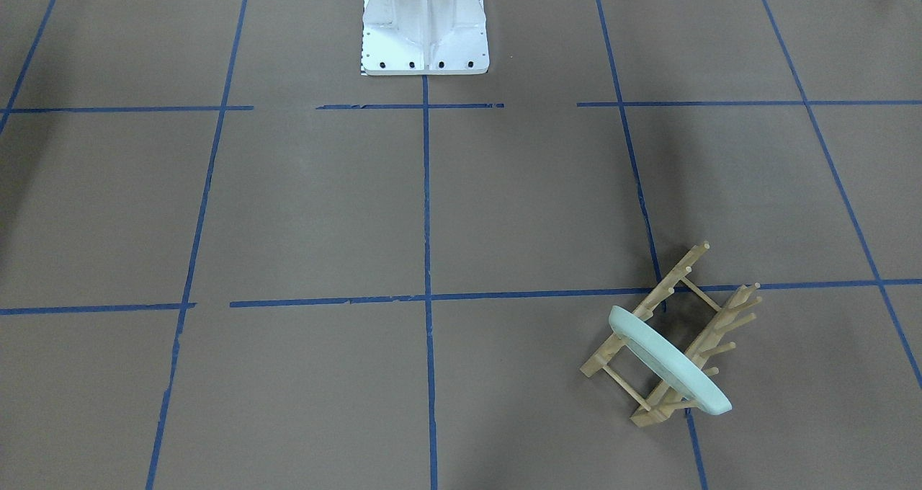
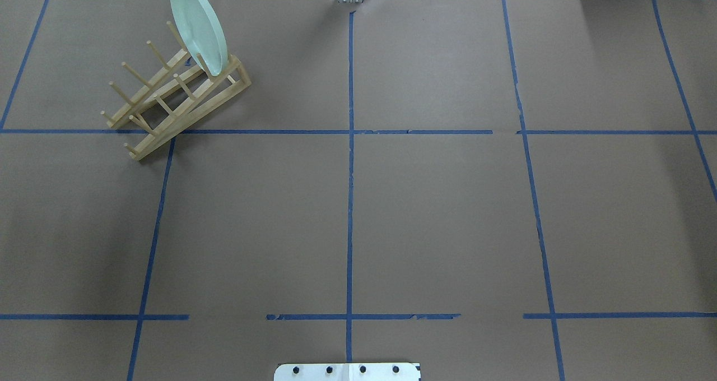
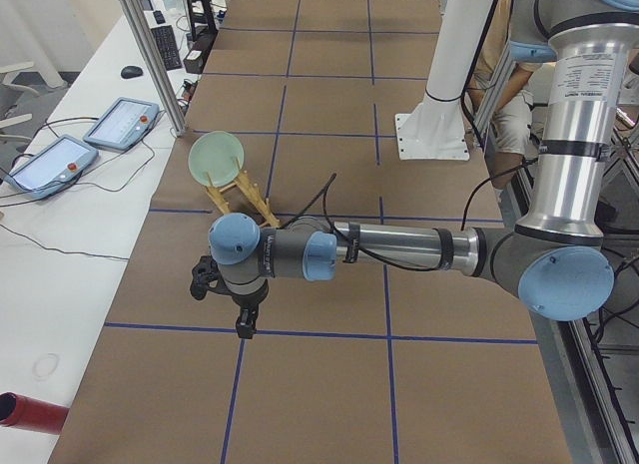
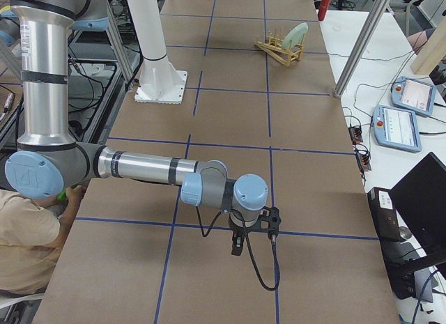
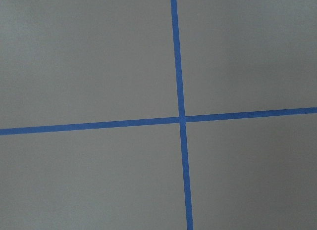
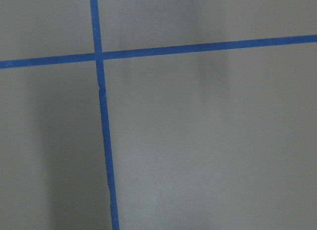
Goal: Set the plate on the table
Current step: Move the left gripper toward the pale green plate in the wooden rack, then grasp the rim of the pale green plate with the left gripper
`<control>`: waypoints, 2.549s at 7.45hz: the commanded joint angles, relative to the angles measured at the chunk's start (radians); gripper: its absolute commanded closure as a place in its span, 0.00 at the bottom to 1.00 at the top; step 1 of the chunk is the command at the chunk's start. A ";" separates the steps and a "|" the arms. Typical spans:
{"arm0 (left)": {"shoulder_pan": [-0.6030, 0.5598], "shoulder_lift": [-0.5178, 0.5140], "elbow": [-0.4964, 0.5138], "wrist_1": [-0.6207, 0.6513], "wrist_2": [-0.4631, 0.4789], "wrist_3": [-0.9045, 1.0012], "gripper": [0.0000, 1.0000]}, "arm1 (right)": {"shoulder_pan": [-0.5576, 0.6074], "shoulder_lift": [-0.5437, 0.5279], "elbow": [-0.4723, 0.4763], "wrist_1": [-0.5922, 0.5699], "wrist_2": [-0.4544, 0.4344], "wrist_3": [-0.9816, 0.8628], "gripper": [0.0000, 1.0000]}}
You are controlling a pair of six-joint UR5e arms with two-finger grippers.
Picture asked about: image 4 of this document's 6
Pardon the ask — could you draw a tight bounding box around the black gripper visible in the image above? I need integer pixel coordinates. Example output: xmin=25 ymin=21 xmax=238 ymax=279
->
xmin=228 ymin=212 xmax=260 ymax=256

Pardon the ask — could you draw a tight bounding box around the light green plate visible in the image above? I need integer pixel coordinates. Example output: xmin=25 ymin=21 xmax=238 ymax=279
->
xmin=282 ymin=22 xmax=309 ymax=49

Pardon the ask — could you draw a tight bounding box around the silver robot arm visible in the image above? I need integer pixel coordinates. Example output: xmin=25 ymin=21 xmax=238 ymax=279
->
xmin=5 ymin=0 xmax=270 ymax=255

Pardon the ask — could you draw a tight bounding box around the black computer box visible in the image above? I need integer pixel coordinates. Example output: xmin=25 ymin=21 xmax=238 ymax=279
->
xmin=367 ymin=187 xmax=412 ymax=242

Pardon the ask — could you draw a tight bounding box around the orange black connector block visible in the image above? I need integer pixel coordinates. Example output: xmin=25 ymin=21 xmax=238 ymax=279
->
xmin=348 ymin=125 xmax=363 ymax=145

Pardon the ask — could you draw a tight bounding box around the black monitor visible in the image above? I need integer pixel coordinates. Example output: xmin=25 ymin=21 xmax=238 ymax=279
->
xmin=383 ymin=151 xmax=446 ymax=300

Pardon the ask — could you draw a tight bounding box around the near teach pendant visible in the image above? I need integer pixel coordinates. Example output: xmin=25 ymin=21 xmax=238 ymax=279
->
xmin=372 ymin=105 xmax=422 ymax=153

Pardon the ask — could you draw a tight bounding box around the teach pendant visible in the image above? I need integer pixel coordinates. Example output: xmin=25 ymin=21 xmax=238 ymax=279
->
xmin=391 ymin=76 xmax=435 ymax=117
xmin=372 ymin=105 xmax=422 ymax=153

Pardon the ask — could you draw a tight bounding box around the wooden dish rack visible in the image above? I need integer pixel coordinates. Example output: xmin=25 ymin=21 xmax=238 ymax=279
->
xmin=254 ymin=31 xmax=306 ymax=67

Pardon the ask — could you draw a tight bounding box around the person in beige shirt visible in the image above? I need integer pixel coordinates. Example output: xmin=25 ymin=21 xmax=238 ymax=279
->
xmin=1 ymin=185 xmax=86 ymax=295

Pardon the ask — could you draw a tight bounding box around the far teach pendant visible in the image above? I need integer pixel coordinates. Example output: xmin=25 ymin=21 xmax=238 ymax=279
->
xmin=391 ymin=76 xmax=435 ymax=117

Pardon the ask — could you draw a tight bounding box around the red cylinder bottle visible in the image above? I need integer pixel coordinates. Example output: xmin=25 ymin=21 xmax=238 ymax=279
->
xmin=318 ymin=0 xmax=331 ymax=22

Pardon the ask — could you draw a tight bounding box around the wooden beam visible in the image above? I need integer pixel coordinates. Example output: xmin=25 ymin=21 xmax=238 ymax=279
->
xmin=410 ymin=17 xmax=446 ymax=76

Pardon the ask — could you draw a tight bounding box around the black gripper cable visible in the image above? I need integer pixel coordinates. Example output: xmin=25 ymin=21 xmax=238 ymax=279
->
xmin=197 ymin=205 xmax=282 ymax=291

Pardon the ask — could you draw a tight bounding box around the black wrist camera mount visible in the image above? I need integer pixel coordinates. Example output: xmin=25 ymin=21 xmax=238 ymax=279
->
xmin=258 ymin=206 xmax=281 ymax=237

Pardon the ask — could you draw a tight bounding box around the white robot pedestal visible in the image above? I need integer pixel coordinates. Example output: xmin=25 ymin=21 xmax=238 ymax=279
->
xmin=127 ymin=0 xmax=187 ymax=104

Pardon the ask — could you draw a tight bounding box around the aluminium frame post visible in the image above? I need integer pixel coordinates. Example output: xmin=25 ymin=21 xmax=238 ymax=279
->
xmin=333 ymin=0 xmax=390 ymax=98

